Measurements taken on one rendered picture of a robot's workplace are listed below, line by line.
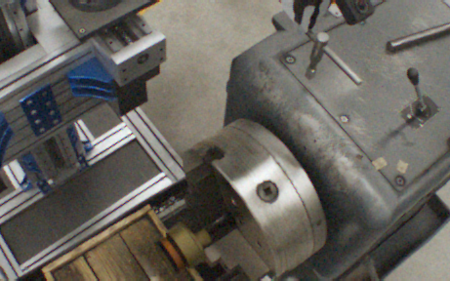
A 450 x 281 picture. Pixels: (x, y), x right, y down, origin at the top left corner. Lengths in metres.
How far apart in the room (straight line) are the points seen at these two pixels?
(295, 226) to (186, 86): 1.66
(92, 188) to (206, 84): 0.82
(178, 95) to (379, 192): 1.67
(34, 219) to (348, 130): 1.38
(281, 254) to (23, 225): 1.30
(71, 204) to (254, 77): 1.18
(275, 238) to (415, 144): 0.32
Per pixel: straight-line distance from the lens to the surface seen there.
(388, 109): 0.99
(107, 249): 1.20
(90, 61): 1.29
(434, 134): 1.01
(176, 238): 0.95
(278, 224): 0.88
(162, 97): 2.44
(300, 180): 0.90
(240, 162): 0.89
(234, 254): 0.97
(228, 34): 2.69
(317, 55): 0.89
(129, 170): 2.03
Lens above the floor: 2.02
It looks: 61 degrees down
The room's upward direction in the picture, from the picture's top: 8 degrees clockwise
